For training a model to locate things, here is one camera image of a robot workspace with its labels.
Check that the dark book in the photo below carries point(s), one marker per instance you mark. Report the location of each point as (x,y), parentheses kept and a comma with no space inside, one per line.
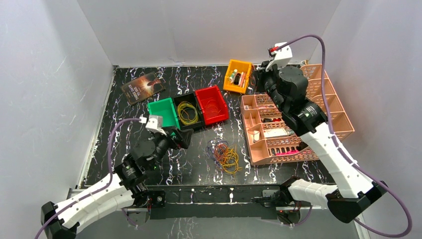
(141,88)

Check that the pink desk organizer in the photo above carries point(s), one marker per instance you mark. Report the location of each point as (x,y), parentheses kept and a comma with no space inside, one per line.
(259,113)

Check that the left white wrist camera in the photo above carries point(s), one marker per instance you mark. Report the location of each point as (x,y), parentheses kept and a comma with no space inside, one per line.
(154,124)

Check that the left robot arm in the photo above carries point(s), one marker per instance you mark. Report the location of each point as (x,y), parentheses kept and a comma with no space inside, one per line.
(123,188)

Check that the orange-yellow plastic bin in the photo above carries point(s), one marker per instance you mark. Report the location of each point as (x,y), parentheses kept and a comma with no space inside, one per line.
(237,76)

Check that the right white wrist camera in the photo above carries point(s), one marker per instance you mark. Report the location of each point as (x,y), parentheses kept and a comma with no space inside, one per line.
(281,55)

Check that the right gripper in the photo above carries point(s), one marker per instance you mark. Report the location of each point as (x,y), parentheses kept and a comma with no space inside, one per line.
(261,74)

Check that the pink item in organizer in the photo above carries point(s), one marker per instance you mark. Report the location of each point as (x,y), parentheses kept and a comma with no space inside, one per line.
(291,152)

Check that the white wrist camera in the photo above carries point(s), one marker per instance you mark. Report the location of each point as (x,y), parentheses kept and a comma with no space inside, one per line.
(281,55)
(154,124)

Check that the white eraser in organizer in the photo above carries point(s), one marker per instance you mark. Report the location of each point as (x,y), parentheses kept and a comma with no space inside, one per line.
(256,136)

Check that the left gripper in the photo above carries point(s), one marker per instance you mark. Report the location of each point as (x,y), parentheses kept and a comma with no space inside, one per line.
(177,138)

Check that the red plastic bin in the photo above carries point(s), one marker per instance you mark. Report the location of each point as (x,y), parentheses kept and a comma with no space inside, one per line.
(212,104)

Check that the green plastic bin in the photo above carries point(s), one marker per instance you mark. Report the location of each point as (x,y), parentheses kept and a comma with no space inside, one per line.
(166,109)

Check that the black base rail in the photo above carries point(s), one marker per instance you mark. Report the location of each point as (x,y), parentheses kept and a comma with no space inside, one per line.
(218,201)

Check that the black plastic bin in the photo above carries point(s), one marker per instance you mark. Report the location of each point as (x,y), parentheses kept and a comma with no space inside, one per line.
(189,112)

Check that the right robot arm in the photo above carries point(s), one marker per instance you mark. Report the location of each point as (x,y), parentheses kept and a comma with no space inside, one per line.
(352,192)

